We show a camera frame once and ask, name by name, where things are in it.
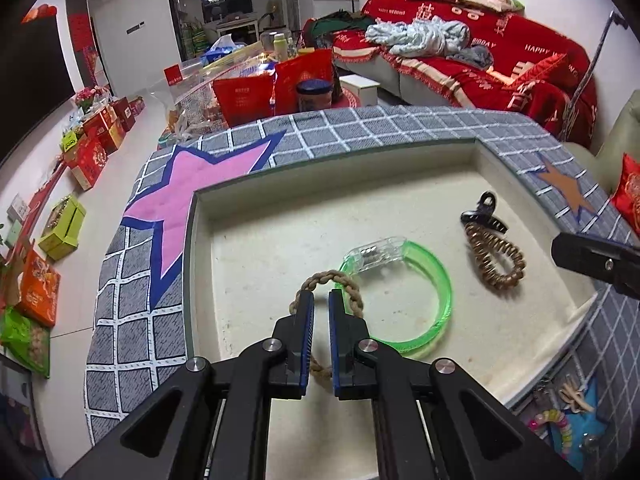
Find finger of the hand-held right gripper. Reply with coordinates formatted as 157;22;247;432
551;231;640;301

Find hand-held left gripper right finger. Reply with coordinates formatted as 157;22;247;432
327;287;583;480

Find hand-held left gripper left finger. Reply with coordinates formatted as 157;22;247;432
62;290;316;480

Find braided rope bracelet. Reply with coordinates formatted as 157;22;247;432
289;270;365;385

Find beige shallow tray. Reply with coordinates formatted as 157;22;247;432
182;137;598;480

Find pink yellow bead bracelet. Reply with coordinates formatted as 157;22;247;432
530;409;571;456

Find blue storage container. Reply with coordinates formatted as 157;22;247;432
520;375;613;466

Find red cushion with gold print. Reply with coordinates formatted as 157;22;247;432
610;154;640;236

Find beige armchair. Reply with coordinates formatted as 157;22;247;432
565;90;640;196

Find black hair claw clip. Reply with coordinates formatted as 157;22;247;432
460;191;508;236

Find red square cushion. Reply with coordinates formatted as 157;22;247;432
515;55;568;86

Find metal pole stand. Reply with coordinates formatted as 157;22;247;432
560;10;628;141

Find grey checked star cloth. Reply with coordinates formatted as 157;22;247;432
85;105;640;446

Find red covered sofa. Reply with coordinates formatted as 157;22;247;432
330;0;601;146

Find red round floor mat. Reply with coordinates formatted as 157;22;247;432
332;85;361;108

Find jar with blue lid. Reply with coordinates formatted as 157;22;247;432
296;80;333;112

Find red gift bag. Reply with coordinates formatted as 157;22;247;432
274;49;335;116
212;76;276;128

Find white small stool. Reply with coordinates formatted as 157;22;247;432
339;74;381;107

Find yellow-green cardboard box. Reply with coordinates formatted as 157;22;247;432
39;195;87;261

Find orange snack box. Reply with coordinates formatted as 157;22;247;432
15;247;61;328

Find beige patterned pillow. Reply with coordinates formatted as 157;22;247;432
455;0;526;13

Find green snack bag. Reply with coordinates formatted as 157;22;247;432
0;305;51;378

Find red gift box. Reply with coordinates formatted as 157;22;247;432
65;135;108;191

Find light blue blanket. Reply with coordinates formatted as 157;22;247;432
365;16;496;68

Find blue tissue pack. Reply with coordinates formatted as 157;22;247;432
204;34;241;56

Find dark green clothes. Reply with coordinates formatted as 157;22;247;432
302;9;373;48

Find white side table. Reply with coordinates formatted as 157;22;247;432
216;15;261;41

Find pink flower bouquet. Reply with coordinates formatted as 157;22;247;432
75;87;113;111

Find black television screen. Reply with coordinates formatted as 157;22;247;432
0;15;76;161

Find red paper ball garland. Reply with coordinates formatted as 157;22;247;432
20;4;57;23

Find brown spiral hair tie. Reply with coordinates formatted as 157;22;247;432
464;222;528;293

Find green translucent bracelet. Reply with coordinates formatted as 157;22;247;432
336;237;453;358

